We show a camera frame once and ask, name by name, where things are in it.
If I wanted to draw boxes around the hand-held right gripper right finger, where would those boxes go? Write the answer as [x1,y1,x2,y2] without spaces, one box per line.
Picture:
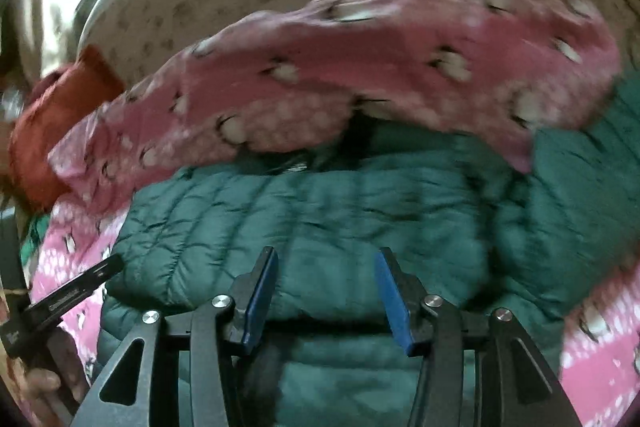
[374,247,584,427]

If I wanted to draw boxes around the orange cloth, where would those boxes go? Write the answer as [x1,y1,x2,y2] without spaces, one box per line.
[7,44,127,214]

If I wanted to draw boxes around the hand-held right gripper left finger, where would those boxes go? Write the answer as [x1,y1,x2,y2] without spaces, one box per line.
[67,246,279,427]

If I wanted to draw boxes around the person's left hand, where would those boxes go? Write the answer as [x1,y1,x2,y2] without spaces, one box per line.
[22,339,90,410]

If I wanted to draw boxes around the pink penguin print blanket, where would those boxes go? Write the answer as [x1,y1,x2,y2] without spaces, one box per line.
[25,0,640,427]

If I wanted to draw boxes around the green and white cloth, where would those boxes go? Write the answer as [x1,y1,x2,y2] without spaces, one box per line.
[20,212,52,275]

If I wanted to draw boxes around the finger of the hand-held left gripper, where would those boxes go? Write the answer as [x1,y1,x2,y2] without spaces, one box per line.
[22,254,125,325]

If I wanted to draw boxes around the green puffer jacket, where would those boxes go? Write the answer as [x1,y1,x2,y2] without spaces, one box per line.
[95,72,640,427]

